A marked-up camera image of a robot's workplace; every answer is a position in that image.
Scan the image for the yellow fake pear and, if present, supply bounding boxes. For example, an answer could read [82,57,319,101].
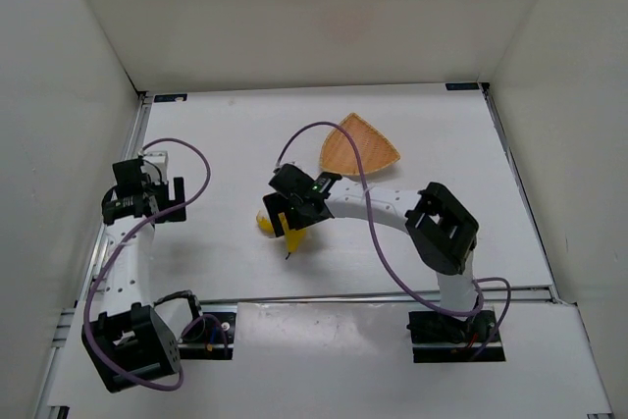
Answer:
[285,229,306,259]

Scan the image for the blue label sticker left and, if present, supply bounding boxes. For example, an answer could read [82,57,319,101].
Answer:
[153,93,187,103]

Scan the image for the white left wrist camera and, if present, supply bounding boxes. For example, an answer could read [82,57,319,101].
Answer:
[139,150,169,179]

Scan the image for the yellow peeled fake lemon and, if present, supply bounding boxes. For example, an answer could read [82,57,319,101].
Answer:
[256,210,275,236]

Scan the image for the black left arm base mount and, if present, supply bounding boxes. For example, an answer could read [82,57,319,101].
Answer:
[179,312,236,361]

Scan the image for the blue label sticker right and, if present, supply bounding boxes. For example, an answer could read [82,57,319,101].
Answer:
[445,82,480,91]

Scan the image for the aluminium front rail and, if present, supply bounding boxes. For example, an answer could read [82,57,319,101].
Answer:
[200,283,556,305]

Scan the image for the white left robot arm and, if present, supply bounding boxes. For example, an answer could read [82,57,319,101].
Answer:
[81,150,203,393]

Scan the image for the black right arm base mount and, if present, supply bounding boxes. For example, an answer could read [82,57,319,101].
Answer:
[406,310,506,364]

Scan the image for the woven bamboo fruit bowl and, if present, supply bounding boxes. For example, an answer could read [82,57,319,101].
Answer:
[319,113,400,177]

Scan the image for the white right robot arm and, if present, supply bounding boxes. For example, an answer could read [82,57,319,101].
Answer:
[262,164,484,320]

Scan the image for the blue label sticker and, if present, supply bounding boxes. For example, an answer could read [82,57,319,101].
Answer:
[445,82,480,91]
[153,93,187,103]

